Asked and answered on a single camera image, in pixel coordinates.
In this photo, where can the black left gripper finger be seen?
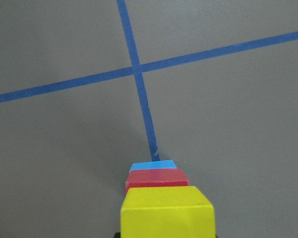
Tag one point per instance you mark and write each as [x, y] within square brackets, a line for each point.
[117, 235]

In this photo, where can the yellow block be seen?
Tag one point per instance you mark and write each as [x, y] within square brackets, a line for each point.
[167, 212]

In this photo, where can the red block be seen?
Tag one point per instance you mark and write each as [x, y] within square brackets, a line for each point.
[156, 178]

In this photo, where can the blue block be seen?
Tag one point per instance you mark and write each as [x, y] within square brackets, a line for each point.
[162, 164]

